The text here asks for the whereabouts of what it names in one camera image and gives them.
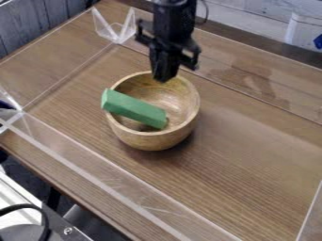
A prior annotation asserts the green rectangular block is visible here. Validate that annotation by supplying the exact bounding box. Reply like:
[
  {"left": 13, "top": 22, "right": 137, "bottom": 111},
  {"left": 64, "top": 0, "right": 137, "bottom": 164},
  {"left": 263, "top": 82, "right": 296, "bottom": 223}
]
[{"left": 100, "top": 88, "right": 167, "bottom": 129}]

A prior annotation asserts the black cable loop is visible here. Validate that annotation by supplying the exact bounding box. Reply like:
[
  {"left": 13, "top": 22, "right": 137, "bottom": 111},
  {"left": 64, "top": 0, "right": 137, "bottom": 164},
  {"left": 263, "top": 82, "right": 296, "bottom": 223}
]
[{"left": 0, "top": 202, "right": 52, "bottom": 241}]

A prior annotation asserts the clear acrylic corner bracket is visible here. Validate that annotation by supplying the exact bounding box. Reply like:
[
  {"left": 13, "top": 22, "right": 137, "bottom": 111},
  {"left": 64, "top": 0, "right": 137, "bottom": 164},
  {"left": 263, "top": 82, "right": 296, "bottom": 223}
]
[{"left": 92, "top": 8, "right": 136, "bottom": 44}]

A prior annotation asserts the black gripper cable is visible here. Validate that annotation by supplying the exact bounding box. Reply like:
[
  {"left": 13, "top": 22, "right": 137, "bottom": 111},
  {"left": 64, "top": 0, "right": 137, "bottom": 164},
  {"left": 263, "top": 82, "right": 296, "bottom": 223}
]
[{"left": 195, "top": 0, "right": 210, "bottom": 24}]

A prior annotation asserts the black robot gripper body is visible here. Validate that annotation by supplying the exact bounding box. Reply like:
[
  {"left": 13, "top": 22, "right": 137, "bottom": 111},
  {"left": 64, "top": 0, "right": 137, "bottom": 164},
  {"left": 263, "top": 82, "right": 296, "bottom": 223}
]
[{"left": 135, "top": 0, "right": 203, "bottom": 72}]

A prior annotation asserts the brown wooden bowl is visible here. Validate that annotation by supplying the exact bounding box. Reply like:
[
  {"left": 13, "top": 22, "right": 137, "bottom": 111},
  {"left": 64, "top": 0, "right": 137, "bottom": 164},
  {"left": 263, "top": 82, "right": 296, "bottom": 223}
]
[{"left": 105, "top": 72, "right": 202, "bottom": 151}]

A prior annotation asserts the grey metal bracket with screw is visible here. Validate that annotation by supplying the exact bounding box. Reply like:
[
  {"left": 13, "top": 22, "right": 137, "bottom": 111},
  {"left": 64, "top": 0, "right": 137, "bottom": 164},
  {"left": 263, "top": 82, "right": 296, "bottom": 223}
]
[{"left": 41, "top": 204, "right": 93, "bottom": 241}]

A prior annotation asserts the clear acrylic front wall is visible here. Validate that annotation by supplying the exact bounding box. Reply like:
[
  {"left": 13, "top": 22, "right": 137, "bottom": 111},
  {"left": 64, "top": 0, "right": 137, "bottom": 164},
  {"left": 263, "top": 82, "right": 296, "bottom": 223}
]
[{"left": 0, "top": 84, "right": 244, "bottom": 241}]

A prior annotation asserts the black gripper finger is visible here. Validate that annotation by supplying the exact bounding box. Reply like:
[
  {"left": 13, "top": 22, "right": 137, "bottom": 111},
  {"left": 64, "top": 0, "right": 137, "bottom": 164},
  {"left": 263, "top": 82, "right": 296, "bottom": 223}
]
[
  {"left": 164, "top": 52, "right": 180, "bottom": 81},
  {"left": 149, "top": 48, "right": 167, "bottom": 81}
]

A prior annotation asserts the white container in background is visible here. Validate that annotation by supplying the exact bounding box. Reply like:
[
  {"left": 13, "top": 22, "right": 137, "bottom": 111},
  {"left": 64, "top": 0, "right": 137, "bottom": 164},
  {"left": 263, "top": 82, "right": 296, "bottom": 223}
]
[{"left": 284, "top": 12, "right": 322, "bottom": 53}]

